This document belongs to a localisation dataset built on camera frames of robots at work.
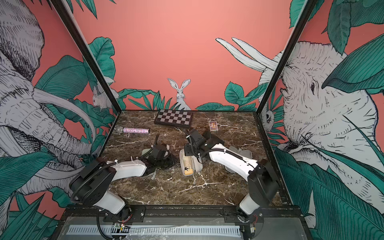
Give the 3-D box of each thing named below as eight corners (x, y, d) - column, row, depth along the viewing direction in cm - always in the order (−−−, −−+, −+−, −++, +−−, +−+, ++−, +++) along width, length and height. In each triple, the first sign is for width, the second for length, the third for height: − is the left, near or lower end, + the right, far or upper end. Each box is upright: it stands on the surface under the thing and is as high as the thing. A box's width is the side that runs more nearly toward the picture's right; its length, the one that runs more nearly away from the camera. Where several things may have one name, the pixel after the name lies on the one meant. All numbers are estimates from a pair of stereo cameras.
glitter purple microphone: (117, 133, 108) (114, 130, 105) (119, 129, 111) (117, 126, 108) (148, 136, 107) (147, 132, 104) (150, 131, 110) (148, 128, 107)
